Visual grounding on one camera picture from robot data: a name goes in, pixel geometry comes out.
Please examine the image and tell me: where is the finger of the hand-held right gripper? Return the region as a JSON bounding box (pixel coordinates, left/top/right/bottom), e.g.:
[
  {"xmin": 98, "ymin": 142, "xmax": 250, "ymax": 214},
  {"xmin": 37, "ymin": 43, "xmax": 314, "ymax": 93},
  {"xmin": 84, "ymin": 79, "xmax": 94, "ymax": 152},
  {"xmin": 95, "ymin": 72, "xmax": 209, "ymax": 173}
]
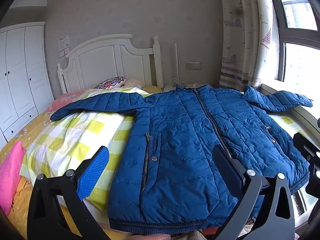
[{"xmin": 293, "ymin": 132, "xmax": 320, "ymax": 161}]

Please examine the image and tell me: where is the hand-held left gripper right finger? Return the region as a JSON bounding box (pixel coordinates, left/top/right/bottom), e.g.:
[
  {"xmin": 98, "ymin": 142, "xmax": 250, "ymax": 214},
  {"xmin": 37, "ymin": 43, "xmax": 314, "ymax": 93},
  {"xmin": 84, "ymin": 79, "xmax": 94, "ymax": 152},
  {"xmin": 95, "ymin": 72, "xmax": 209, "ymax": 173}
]
[{"xmin": 212, "ymin": 145, "xmax": 295, "ymax": 240}]

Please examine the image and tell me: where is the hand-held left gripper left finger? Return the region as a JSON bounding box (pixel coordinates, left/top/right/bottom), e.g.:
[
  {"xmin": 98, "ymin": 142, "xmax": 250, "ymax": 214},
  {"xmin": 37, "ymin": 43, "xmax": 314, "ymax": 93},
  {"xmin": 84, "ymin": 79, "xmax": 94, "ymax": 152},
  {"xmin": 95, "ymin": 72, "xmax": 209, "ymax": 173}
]
[{"xmin": 27, "ymin": 145, "xmax": 110, "ymax": 240}]

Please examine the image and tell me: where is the blue quilted puffer jacket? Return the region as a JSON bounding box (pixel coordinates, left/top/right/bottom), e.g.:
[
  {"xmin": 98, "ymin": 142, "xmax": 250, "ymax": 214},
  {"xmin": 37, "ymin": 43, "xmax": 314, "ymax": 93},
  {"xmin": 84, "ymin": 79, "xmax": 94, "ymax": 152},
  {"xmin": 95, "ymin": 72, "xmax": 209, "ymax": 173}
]
[{"xmin": 50, "ymin": 84, "xmax": 313, "ymax": 233}]

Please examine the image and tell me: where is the yellow white checkered bedsheet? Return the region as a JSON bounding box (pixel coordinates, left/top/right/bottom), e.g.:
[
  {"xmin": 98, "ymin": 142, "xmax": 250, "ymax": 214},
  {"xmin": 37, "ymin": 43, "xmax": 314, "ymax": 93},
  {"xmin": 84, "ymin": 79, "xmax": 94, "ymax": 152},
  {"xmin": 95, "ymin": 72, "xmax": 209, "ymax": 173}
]
[{"xmin": 20, "ymin": 87, "xmax": 310, "ymax": 212}]

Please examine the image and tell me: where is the pink yellow floral bedsheet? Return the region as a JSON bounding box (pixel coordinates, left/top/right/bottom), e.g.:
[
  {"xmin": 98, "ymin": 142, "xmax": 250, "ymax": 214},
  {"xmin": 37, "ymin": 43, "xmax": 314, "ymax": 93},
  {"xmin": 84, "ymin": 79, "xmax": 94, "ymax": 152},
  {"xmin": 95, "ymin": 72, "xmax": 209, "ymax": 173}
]
[{"xmin": 0, "ymin": 91, "xmax": 110, "ymax": 240}]

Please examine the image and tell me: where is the bright pink pillow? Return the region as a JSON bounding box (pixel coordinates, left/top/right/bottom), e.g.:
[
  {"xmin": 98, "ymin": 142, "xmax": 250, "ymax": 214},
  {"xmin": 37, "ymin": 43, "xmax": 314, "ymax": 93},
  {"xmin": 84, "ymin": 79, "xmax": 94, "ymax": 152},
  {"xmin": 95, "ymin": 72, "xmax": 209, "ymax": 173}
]
[{"xmin": 0, "ymin": 140, "xmax": 27, "ymax": 215}]

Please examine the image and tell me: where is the dark framed window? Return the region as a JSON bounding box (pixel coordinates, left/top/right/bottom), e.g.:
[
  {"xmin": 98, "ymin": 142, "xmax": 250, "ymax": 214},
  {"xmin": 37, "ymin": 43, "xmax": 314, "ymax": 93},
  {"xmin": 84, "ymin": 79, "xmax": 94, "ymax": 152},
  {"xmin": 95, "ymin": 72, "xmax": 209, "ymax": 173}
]
[{"xmin": 269, "ymin": 0, "xmax": 320, "ymax": 88}]

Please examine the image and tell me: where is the colourful patterned pillow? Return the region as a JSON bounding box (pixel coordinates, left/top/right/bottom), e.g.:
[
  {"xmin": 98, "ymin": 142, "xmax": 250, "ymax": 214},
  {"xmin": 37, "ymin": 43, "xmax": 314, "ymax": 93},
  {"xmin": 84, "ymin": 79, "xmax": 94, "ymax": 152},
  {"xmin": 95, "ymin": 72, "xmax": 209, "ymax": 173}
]
[{"xmin": 94, "ymin": 76, "xmax": 128, "ymax": 90}]

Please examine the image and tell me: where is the white nightstand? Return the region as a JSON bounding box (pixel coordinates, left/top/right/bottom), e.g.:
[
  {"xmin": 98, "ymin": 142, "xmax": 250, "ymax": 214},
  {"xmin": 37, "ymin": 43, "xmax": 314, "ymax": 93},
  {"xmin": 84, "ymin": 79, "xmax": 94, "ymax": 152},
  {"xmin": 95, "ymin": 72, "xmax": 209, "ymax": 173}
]
[{"xmin": 163, "ymin": 81, "xmax": 208, "ymax": 93}]

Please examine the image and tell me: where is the pale pink pillow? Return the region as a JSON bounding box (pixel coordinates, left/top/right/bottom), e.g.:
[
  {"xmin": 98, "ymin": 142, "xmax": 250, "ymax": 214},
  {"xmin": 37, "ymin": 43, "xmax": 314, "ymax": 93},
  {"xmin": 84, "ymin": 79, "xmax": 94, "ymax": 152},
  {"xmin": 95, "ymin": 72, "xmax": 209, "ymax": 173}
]
[{"xmin": 122, "ymin": 78, "xmax": 144, "ymax": 88}]

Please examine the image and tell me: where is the yellow pillow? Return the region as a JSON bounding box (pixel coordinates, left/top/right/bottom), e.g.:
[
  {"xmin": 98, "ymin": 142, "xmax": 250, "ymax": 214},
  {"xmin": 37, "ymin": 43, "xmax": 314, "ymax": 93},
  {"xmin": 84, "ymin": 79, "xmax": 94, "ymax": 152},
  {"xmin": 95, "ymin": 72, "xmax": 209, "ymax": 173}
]
[{"xmin": 142, "ymin": 85, "xmax": 163, "ymax": 94}]

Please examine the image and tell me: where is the white wooden headboard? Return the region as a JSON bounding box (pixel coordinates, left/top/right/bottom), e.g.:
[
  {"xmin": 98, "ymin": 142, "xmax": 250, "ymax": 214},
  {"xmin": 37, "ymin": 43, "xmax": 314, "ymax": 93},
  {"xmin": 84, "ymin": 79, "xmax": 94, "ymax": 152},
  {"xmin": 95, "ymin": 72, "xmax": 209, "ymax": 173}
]
[{"xmin": 57, "ymin": 34, "xmax": 164, "ymax": 94}]

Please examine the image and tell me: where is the white upright pole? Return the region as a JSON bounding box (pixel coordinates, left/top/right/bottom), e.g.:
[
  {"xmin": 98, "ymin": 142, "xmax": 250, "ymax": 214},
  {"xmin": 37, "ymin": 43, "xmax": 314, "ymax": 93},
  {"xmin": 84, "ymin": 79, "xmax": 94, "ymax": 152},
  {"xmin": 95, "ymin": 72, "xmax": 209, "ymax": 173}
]
[{"xmin": 174, "ymin": 43, "xmax": 181, "ymax": 85}]

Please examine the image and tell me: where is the white wardrobe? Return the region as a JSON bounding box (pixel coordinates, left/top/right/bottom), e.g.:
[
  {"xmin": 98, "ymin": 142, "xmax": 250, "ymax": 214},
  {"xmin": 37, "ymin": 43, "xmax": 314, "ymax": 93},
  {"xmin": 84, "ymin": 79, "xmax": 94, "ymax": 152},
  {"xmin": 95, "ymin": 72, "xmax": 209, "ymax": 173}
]
[{"xmin": 0, "ymin": 21, "xmax": 54, "ymax": 142}]

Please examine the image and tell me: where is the printed sailboat curtain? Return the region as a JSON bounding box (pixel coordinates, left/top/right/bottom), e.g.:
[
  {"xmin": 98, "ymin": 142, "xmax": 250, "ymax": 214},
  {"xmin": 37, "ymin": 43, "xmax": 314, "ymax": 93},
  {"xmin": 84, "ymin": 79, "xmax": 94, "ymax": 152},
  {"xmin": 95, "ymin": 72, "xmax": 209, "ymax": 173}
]
[{"xmin": 219, "ymin": 0, "xmax": 274, "ymax": 92}]

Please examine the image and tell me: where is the white cable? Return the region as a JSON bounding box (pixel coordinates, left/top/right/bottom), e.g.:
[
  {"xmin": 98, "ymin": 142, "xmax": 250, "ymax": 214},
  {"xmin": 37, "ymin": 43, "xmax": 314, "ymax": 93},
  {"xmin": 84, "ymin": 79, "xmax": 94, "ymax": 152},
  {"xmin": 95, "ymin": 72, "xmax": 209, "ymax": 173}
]
[{"xmin": 168, "ymin": 78, "xmax": 190, "ymax": 87}]

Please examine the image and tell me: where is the white wall paper notice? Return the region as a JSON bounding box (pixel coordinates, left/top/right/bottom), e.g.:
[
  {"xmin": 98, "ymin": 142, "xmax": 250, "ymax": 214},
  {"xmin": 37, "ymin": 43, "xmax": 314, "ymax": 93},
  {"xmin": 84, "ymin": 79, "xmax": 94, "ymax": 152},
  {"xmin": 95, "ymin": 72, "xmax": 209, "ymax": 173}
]
[{"xmin": 58, "ymin": 34, "xmax": 70, "ymax": 51}]

